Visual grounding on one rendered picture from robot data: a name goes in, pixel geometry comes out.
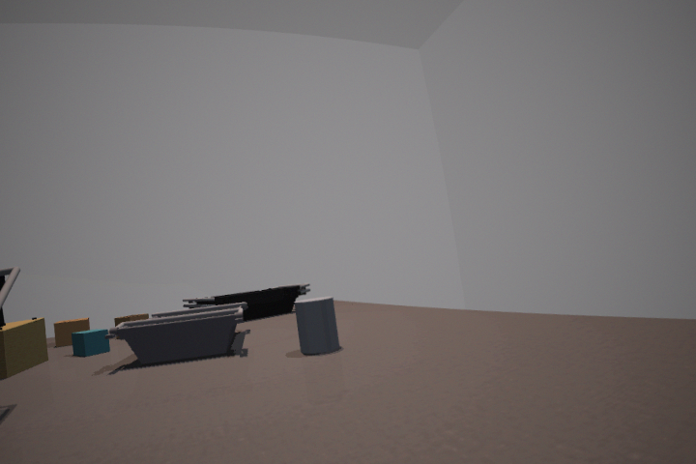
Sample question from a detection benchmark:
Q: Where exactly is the dark grey cylinder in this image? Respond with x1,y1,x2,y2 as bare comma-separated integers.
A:
295,297,339,354

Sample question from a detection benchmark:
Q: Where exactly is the teal box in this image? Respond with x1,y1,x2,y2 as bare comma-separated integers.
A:
72,329,110,357

